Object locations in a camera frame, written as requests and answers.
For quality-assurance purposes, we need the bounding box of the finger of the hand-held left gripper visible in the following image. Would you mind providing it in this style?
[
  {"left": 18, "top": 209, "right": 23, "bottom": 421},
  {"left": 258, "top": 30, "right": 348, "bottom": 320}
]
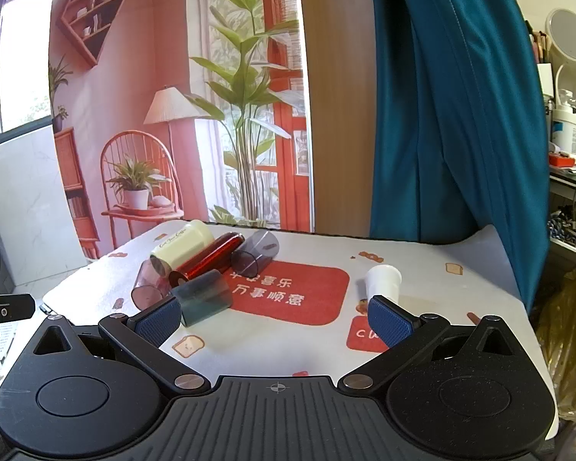
[{"left": 0, "top": 293, "right": 35, "bottom": 343}]

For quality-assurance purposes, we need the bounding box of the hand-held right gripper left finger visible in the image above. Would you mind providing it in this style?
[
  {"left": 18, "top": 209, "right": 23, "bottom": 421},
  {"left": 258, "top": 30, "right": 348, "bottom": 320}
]
[{"left": 33, "top": 295, "right": 212, "bottom": 398}]

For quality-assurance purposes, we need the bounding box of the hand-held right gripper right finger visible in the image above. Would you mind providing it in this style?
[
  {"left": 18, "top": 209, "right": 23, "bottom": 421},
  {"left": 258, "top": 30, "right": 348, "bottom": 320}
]
[{"left": 336, "top": 294, "right": 515, "bottom": 397}]

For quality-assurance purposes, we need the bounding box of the white cup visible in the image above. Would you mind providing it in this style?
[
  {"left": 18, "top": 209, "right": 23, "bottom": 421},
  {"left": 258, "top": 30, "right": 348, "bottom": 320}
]
[{"left": 365, "top": 264, "right": 403, "bottom": 304}]

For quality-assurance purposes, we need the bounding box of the pink transparent cup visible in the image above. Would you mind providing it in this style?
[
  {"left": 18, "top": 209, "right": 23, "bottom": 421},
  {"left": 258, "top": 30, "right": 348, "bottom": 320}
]
[{"left": 131, "top": 258, "right": 174, "bottom": 309}]

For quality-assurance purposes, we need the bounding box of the green transparent cup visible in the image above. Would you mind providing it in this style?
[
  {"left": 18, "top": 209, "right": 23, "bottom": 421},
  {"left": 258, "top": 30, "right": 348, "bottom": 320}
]
[{"left": 170, "top": 269, "right": 233, "bottom": 327}]

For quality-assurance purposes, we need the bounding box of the cream cup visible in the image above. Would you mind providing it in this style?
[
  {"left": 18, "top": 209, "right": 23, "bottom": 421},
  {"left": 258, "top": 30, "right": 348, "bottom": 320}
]
[{"left": 149, "top": 219, "right": 217, "bottom": 274}]

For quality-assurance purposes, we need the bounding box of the red metallic cup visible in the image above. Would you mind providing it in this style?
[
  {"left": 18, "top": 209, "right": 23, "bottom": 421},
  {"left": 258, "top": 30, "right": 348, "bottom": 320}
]
[{"left": 168, "top": 232, "right": 245, "bottom": 285}]

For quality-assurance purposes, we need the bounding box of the grey transparent cup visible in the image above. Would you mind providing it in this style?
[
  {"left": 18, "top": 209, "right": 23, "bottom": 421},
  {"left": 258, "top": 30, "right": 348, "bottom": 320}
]
[{"left": 230, "top": 229, "right": 280, "bottom": 275}]

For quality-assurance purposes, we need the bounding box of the white marble panel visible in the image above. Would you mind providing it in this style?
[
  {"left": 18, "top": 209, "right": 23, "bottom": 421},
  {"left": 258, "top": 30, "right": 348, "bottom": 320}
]
[{"left": 0, "top": 125, "right": 89, "bottom": 294}]

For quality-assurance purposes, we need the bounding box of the white and red printed tablecloth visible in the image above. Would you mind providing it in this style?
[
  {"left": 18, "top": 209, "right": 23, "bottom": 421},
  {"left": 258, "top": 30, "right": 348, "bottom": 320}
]
[{"left": 43, "top": 221, "right": 558, "bottom": 443}]

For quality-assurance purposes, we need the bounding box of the yellow plastic bag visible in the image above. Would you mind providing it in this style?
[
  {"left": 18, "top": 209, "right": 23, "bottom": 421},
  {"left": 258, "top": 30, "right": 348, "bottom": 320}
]
[{"left": 533, "top": 269, "right": 576, "bottom": 423}]

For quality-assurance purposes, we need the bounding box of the teal curtain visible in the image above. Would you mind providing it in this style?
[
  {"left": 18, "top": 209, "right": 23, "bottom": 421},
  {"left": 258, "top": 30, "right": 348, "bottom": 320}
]
[{"left": 367, "top": 0, "right": 550, "bottom": 313}]

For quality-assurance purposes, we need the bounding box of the pile of dark clutter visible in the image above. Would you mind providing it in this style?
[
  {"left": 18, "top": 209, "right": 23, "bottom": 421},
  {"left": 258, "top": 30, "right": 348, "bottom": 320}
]
[{"left": 547, "top": 206, "right": 576, "bottom": 251}]

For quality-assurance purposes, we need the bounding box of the wooden panel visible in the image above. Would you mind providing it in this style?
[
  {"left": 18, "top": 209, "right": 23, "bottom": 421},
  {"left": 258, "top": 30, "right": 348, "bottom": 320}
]
[{"left": 295, "top": 0, "right": 380, "bottom": 238}]

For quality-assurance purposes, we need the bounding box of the printed room backdrop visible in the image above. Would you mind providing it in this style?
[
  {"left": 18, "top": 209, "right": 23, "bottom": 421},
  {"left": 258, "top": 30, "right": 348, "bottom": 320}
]
[{"left": 48, "top": 0, "right": 315, "bottom": 260}]

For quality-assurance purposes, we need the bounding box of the window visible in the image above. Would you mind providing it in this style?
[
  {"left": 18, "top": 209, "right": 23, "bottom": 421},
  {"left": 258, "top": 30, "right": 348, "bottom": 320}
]
[{"left": 0, "top": 0, "right": 58, "bottom": 151}]

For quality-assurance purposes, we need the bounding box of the white pump bottle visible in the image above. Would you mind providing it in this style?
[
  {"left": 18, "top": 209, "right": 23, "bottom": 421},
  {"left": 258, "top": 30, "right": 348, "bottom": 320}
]
[{"left": 552, "top": 106, "right": 576, "bottom": 153}]

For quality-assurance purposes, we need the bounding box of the round white mirror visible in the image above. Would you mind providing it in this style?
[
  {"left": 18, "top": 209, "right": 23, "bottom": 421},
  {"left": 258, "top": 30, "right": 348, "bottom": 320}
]
[{"left": 545, "top": 8, "right": 576, "bottom": 98}]

